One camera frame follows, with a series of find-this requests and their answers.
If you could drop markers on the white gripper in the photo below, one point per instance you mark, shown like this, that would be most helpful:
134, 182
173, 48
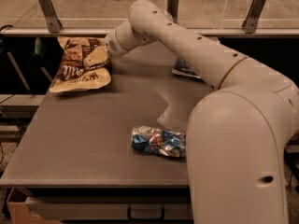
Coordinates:
111, 44

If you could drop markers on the brown sea salt chip bag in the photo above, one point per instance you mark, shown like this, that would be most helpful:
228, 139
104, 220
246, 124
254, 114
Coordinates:
72, 75

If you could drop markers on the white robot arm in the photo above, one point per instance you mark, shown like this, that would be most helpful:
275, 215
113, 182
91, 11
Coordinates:
237, 134

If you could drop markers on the blue vinegar chip bag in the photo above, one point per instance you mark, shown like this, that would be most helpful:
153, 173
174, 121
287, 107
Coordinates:
182, 69

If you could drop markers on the crushed blue silver can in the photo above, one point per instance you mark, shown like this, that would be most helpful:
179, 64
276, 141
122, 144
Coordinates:
159, 142

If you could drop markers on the white table drawer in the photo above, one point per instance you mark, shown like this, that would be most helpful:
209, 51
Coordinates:
111, 208

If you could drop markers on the cardboard box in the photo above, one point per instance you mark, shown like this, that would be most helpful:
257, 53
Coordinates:
20, 213

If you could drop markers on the left metal bracket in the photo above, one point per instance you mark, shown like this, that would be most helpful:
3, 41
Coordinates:
52, 21

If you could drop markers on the metal bracket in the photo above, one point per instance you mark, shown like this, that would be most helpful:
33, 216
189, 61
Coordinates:
52, 21
172, 9
250, 23

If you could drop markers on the middle metal bracket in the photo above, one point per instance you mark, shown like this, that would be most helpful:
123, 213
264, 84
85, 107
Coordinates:
172, 9

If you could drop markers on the metal rail beam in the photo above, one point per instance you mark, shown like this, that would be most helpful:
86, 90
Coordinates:
236, 32

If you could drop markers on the right metal bracket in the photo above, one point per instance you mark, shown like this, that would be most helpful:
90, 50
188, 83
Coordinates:
250, 23

